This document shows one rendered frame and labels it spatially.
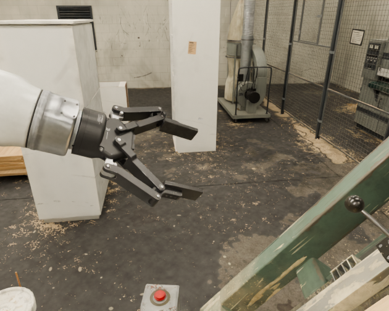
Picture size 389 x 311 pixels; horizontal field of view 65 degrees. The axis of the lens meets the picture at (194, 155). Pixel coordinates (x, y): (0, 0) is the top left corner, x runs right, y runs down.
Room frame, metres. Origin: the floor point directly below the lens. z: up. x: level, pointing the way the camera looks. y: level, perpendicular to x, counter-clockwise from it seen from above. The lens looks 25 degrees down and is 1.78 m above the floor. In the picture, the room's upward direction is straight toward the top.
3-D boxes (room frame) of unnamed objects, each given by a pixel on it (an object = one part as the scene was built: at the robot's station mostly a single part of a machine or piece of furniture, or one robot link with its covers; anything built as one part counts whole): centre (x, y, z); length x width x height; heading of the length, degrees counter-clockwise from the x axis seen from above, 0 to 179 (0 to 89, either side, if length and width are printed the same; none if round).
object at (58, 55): (2.80, 1.22, 0.88); 0.90 x 0.60 x 1.75; 8
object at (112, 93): (5.24, 1.46, 0.36); 0.58 x 0.45 x 0.72; 98
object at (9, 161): (3.42, 2.22, 0.15); 0.61 x 0.52 x 0.31; 8
